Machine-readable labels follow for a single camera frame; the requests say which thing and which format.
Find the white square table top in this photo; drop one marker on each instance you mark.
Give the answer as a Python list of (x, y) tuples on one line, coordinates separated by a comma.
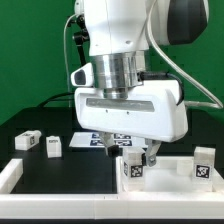
[(170, 174)]

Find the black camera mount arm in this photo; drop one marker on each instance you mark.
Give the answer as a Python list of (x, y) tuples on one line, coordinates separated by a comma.
[(79, 39)]

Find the white marker tag sheet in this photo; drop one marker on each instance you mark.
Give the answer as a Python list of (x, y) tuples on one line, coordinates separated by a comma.
[(91, 139)]

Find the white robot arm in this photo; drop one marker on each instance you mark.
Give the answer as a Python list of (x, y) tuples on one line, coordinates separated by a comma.
[(115, 92)]

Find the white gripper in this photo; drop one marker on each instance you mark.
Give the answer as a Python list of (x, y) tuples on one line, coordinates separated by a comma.
[(153, 110)]

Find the white U-shaped obstacle fence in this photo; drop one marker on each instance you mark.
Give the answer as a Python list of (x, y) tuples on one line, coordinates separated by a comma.
[(122, 205)]

